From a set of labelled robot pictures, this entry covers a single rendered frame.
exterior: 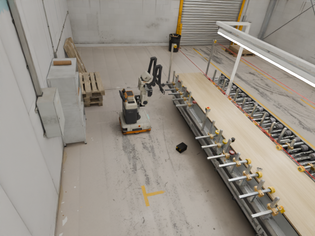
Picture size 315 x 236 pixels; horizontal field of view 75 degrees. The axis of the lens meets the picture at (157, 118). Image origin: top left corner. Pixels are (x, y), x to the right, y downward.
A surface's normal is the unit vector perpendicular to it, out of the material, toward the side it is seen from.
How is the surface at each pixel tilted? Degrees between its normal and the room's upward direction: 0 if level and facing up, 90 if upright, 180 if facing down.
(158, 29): 90
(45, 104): 90
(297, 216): 0
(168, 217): 0
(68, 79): 90
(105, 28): 90
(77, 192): 0
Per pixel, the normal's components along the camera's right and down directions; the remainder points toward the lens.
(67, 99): 0.27, 0.59
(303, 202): 0.07, -0.80
